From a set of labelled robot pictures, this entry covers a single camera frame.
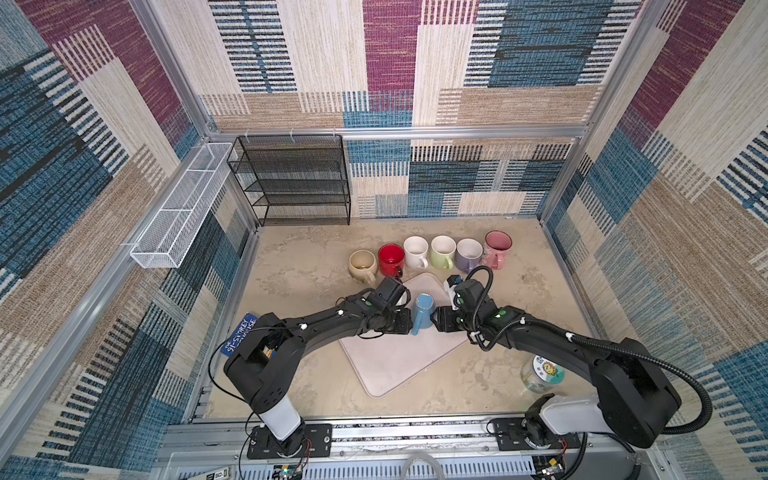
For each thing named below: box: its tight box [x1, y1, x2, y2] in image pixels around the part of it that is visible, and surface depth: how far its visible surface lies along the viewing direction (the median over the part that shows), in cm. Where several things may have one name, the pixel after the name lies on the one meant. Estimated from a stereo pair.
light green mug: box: [430, 235, 457, 270], surface depth 102 cm
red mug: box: [378, 243, 405, 279], surface depth 102 cm
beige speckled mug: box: [348, 249, 378, 285], surface depth 101 cm
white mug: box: [403, 235, 429, 269], surface depth 102 cm
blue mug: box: [411, 292, 435, 336], surface depth 88 cm
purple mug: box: [455, 238, 484, 273], surface depth 104 cm
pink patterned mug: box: [484, 230, 513, 270], surface depth 101 cm
